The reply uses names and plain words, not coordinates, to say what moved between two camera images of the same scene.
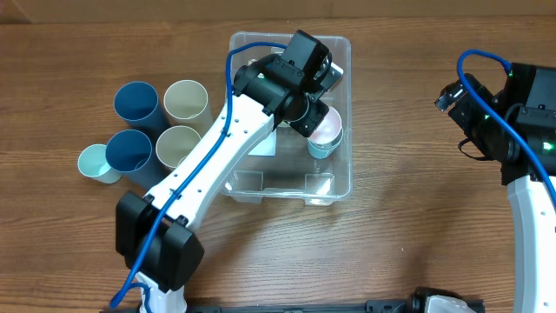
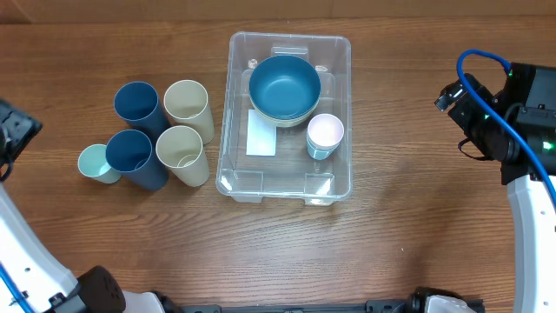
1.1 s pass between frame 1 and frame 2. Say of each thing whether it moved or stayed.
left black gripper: moved
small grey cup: moved
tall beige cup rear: stayed
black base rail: stayed
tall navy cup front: stayed
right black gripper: stayed
